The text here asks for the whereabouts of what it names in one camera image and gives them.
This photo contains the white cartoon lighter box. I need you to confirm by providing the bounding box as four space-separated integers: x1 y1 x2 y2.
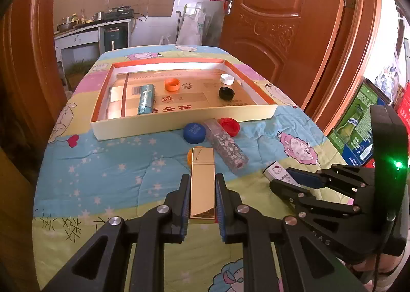
263 161 299 186

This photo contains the floral patterned clear box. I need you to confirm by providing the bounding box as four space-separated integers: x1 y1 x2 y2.
204 118 248 171

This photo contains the red bottle cap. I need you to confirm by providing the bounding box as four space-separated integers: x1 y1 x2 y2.
218 118 240 137

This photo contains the gold rectangular lighter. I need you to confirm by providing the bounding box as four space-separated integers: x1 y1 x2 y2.
190 147 216 221

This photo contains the light orange bottle cap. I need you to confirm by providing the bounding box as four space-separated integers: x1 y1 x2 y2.
186 148 193 167

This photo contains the blue bottle cap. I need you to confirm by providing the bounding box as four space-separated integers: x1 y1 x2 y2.
183 123 206 144

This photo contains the colourful cartoon bedsheet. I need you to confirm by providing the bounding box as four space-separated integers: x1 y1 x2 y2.
33 45 343 286

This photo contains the black bottle cap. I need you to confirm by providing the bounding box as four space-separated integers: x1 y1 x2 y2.
218 86 235 101

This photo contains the white bottle cap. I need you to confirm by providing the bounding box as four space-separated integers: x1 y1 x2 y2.
220 73 235 86

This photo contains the brown wooden door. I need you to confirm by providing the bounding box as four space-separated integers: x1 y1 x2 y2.
220 0 382 133

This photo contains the orange rimmed cardboard tray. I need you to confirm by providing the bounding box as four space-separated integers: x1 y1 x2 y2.
90 57 277 141

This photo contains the teal lighter box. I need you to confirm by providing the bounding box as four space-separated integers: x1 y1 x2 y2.
138 84 154 115

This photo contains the brown left door leaf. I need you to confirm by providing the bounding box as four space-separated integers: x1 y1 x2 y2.
1 0 67 184

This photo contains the white plastic sack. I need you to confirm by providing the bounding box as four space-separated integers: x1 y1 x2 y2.
176 2 206 46

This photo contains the white kitchen counter cabinet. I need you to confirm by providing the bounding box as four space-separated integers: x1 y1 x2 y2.
54 18 133 71

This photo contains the dark green air fryer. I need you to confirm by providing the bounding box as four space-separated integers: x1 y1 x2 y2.
104 26 128 52

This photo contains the black gas stove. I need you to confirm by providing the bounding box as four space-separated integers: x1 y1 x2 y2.
103 7 134 21

